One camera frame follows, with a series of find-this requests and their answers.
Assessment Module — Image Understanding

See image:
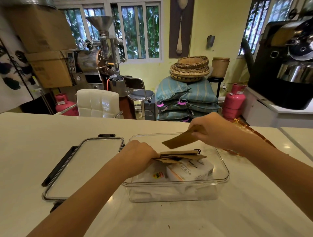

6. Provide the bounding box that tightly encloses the stack of brown paper cards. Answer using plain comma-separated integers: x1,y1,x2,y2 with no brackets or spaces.
153,150,207,164

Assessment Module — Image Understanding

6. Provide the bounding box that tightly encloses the silver coffee roaster with funnel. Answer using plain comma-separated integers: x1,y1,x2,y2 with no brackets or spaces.
67,16,128,91

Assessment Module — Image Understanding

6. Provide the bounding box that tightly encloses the person's right forearm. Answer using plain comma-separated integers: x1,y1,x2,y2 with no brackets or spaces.
226,129,313,221

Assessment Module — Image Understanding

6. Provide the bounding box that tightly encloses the chrome bar stool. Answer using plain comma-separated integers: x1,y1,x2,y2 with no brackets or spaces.
123,76,155,120

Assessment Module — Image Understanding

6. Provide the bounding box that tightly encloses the person's right hand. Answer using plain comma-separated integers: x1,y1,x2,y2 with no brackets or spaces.
188,112,237,149

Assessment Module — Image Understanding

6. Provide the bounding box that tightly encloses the white and orange tissue packet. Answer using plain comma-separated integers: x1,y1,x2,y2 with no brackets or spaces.
166,158,215,181

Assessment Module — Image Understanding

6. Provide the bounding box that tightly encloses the small cardboard box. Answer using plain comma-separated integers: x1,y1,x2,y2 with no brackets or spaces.
26,50,74,89

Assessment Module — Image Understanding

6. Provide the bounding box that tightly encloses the white framed barred window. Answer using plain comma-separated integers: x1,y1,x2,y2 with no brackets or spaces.
58,1,162,65

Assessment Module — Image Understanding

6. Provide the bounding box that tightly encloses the tall woven basket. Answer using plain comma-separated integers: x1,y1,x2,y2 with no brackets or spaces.
211,57,231,78

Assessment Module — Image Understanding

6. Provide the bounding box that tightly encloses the person's left hand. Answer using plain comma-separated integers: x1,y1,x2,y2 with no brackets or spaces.
115,140,159,179

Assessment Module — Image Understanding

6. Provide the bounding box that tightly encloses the barred window with plants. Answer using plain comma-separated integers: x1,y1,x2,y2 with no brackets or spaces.
239,0,295,56

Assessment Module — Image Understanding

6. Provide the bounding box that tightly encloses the large cardboard box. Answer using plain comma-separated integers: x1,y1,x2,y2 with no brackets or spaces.
7,4,77,54

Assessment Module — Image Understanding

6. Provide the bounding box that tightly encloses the black coffee roaster machine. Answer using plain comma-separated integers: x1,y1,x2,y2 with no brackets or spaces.
247,15,313,110

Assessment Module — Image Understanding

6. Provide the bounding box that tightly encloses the panda print curtain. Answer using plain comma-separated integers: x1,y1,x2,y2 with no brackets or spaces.
0,15,41,114

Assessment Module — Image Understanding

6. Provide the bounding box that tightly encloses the white cabinet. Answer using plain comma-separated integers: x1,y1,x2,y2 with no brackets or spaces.
242,86,313,128

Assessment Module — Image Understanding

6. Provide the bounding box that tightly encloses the clear lid with black clasps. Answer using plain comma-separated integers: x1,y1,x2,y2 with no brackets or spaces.
41,133,125,213

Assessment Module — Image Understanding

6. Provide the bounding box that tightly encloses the spoon wall picture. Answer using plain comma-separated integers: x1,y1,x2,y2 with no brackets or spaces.
168,0,195,59

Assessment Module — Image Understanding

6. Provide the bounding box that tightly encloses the black exhaust hose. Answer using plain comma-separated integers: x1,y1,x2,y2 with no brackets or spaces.
241,38,255,82

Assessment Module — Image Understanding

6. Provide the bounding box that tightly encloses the black stand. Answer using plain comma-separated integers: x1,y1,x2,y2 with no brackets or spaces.
207,77,224,98

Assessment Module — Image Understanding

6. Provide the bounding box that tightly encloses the white padded chair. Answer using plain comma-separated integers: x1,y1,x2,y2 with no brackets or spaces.
55,89,124,119

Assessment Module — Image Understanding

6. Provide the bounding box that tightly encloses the blue striped sack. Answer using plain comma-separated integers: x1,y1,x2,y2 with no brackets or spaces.
156,109,211,122
156,76,192,101
156,99,222,114
180,78,219,104

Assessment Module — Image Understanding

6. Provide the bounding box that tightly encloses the person's left forearm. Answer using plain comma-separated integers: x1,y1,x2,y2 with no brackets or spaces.
26,156,134,237

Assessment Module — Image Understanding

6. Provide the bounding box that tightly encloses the brown paper card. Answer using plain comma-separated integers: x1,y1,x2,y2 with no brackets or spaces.
162,129,204,150

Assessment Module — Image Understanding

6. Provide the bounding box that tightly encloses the white packet with yellow label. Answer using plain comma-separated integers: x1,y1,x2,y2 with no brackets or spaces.
136,163,170,183

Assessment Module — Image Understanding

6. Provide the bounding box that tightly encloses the stack of flat woven baskets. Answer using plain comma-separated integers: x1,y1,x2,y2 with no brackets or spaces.
169,55,210,82

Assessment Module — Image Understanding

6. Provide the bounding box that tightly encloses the pink gas cylinder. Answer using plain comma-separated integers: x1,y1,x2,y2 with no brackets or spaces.
222,83,247,120
54,93,79,117

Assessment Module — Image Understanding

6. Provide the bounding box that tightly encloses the clear plastic storage container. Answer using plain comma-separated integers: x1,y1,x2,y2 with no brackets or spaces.
121,133,230,203

